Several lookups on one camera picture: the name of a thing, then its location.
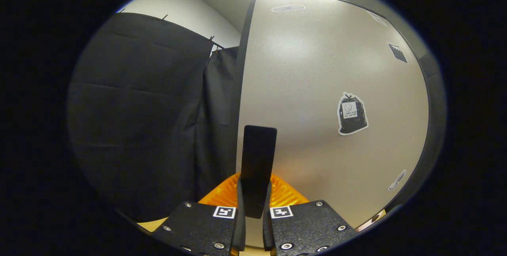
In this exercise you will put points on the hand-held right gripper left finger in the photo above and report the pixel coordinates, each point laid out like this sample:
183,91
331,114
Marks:
239,228

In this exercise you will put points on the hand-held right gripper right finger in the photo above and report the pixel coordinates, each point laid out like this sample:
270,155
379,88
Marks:
268,232

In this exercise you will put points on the beige cabinet door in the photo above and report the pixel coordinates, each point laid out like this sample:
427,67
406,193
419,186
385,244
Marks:
317,69

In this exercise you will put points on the black backdrop cloth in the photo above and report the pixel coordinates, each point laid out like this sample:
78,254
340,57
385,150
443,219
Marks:
138,109

